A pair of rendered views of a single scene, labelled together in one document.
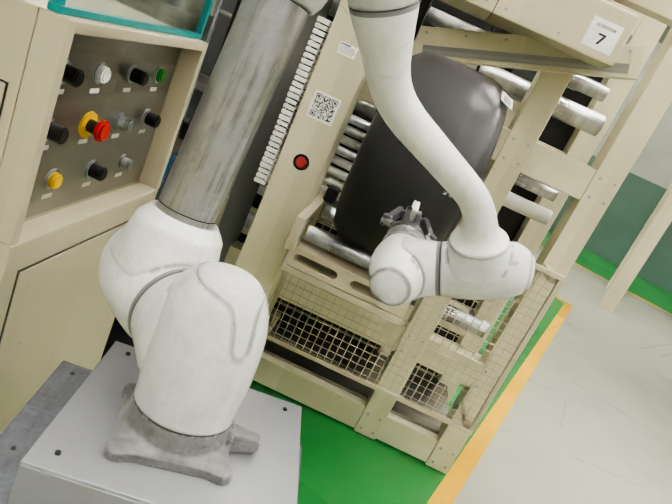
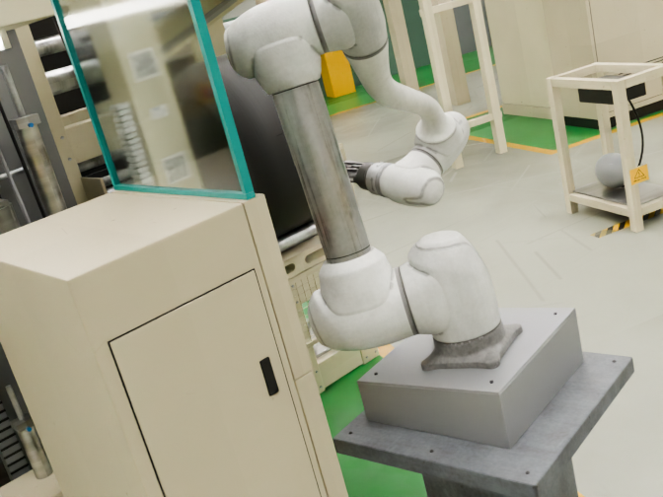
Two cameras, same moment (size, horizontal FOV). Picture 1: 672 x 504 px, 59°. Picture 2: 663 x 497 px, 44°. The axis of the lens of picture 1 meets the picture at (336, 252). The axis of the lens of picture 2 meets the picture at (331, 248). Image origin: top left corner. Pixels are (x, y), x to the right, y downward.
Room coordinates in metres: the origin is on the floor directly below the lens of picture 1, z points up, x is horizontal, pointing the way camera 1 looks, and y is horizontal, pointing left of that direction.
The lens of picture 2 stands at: (-0.37, 1.32, 1.61)
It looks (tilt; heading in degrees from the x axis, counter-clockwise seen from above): 18 degrees down; 322
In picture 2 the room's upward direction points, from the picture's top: 15 degrees counter-clockwise
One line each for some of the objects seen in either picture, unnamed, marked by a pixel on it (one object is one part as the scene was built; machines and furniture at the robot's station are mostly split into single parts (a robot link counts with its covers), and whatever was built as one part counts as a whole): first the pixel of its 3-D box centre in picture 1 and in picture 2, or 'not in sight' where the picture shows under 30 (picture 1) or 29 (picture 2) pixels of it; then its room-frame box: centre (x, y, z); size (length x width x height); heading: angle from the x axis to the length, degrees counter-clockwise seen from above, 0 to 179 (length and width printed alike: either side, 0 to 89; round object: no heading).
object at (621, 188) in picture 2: not in sight; (616, 143); (1.97, -2.62, 0.40); 0.60 x 0.35 x 0.80; 158
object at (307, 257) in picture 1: (349, 276); (293, 260); (1.57, -0.06, 0.83); 0.36 x 0.09 x 0.06; 89
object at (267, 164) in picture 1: (293, 104); not in sight; (1.67, 0.28, 1.19); 0.05 x 0.04 x 0.48; 179
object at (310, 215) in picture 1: (310, 218); not in sight; (1.72, 0.11, 0.90); 0.40 x 0.03 x 0.10; 179
